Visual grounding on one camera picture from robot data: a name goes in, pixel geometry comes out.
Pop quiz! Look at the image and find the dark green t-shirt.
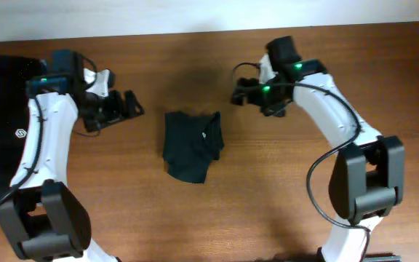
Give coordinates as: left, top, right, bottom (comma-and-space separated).
163, 111, 224, 183

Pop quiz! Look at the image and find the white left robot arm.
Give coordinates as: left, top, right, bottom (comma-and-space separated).
0, 49, 145, 261

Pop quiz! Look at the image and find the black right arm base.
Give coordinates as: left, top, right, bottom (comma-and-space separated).
315, 247, 402, 262

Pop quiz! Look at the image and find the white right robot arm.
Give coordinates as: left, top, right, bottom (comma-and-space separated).
231, 36, 405, 262

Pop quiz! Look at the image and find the black folded garment with logo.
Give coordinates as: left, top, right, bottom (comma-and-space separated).
0, 55, 45, 193

